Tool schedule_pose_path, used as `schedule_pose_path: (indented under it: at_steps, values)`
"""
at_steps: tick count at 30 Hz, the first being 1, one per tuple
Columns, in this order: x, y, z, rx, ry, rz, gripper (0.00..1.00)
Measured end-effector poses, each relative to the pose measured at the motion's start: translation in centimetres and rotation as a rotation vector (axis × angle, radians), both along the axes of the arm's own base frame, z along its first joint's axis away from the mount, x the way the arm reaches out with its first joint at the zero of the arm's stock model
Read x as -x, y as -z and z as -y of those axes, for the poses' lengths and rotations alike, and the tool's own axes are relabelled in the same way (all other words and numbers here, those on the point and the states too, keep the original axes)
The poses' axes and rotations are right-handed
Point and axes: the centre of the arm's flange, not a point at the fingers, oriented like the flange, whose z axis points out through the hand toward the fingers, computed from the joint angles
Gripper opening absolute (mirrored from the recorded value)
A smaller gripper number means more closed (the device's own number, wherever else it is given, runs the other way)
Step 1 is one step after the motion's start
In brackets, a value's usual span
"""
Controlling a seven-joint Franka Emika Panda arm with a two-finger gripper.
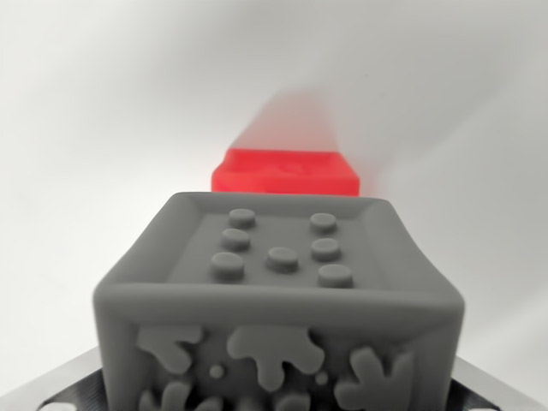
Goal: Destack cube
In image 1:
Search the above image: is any black-tipped silver gripper left finger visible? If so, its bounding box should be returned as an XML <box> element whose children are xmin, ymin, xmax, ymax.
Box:
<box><xmin>0</xmin><ymin>346</ymin><xmax>112</xmax><ymax>411</ymax></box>

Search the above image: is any black-tipped silver gripper right finger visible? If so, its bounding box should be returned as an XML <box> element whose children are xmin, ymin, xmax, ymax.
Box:
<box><xmin>449</xmin><ymin>356</ymin><xmax>548</xmax><ymax>411</ymax></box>

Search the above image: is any grey embossed rubber cube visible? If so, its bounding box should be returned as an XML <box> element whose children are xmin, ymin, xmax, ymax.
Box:
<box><xmin>92</xmin><ymin>191</ymin><xmax>467</xmax><ymax>411</ymax></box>

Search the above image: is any red embossed rubber cube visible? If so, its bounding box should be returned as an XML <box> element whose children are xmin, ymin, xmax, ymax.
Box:
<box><xmin>211</xmin><ymin>147</ymin><xmax>360</xmax><ymax>200</ymax></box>

